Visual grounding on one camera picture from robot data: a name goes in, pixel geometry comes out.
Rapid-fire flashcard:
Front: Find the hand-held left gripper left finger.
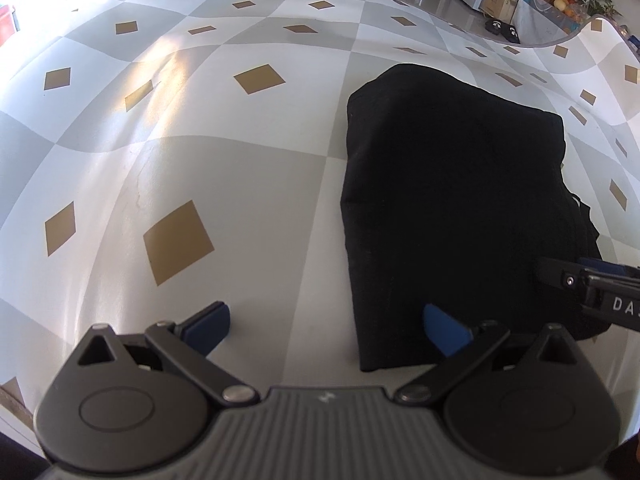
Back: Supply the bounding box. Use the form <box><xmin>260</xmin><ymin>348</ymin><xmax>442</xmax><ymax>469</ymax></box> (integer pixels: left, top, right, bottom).
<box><xmin>75</xmin><ymin>300</ymin><xmax>262</xmax><ymax>406</ymax></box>

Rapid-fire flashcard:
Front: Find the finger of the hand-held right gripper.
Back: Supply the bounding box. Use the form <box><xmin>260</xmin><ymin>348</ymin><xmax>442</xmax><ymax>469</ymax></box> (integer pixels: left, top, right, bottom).
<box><xmin>578</xmin><ymin>256</ymin><xmax>640</xmax><ymax>277</ymax></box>
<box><xmin>537</xmin><ymin>256</ymin><xmax>589</xmax><ymax>294</ymax></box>

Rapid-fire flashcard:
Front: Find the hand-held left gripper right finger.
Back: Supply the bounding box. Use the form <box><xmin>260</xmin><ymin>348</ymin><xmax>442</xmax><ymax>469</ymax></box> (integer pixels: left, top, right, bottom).
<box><xmin>395</xmin><ymin>302</ymin><xmax>581</xmax><ymax>406</ymax></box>

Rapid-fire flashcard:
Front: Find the black white-striped t-shirt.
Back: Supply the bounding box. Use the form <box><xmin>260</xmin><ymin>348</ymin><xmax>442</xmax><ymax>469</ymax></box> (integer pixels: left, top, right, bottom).
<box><xmin>340</xmin><ymin>63</ymin><xmax>614</xmax><ymax>374</ymax></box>

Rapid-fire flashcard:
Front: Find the grey covered cabinet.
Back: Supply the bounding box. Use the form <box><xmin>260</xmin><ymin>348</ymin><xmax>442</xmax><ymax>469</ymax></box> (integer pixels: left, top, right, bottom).
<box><xmin>515</xmin><ymin>0</ymin><xmax>584</xmax><ymax>46</ymax></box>

